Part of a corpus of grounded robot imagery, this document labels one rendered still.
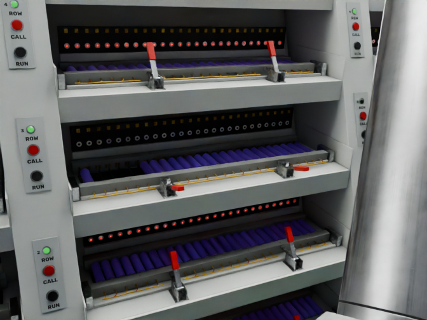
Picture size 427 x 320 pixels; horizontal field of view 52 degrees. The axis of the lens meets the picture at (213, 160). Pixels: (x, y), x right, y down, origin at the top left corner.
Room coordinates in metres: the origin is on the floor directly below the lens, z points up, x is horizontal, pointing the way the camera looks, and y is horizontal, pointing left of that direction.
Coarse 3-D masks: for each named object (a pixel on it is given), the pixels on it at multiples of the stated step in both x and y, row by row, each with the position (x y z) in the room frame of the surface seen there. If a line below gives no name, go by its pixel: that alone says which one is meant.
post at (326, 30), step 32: (352, 0) 1.00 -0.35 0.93; (288, 32) 1.16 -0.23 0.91; (320, 32) 1.04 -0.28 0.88; (352, 64) 1.00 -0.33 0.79; (352, 96) 0.99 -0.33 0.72; (320, 128) 1.07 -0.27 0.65; (352, 128) 0.99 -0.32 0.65; (352, 160) 0.99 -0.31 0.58; (320, 192) 1.09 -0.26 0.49; (352, 192) 0.99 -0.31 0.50
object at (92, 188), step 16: (256, 160) 0.95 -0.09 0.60; (272, 160) 0.95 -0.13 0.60; (288, 160) 0.97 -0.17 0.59; (304, 160) 0.99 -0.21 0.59; (320, 160) 1.01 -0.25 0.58; (144, 176) 0.85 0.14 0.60; (160, 176) 0.85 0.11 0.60; (176, 176) 0.86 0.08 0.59; (192, 176) 0.88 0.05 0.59; (208, 176) 0.90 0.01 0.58; (80, 192) 0.79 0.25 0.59; (96, 192) 0.80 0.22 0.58; (128, 192) 0.81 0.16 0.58
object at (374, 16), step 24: (48, 24) 0.93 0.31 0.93; (72, 24) 0.95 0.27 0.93; (96, 24) 0.97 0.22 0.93; (120, 24) 0.99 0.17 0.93; (144, 24) 1.01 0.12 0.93; (168, 24) 1.04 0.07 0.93; (192, 24) 1.06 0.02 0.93; (216, 24) 1.09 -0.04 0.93; (240, 24) 1.11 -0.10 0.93; (264, 24) 1.14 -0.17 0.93; (96, 120) 0.96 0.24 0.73; (120, 120) 0.98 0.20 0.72; (0, 144) 0.88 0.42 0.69; (0, 168) 0.88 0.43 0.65
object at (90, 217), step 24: (144, 144) 0.97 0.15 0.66; (168, 144) 0.99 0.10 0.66; (192, 144) 1.01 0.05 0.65; (312, 144) 1.10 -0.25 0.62; (336, 144) 1.02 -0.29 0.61; (312, 168) 0.98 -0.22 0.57; (336, 168) 0.99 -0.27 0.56; (72, 192) 0.78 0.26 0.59; (144, 192) 0.83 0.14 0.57; (192, 192) 0.84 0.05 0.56; (216, 192) 0.85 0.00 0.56; (240, 192) 0.87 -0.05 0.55; (264, 192) 0.90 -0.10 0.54; (288, 192) 0.93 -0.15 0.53; (312, 192) 0.96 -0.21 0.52; (72, 216) 0.74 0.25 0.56; (96, 216) 0.76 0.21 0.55; (120, 216) 0.78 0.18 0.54; (144, 216) 0.80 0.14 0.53; (168, 216) 0.82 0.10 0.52; (192, 216) 0.84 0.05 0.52
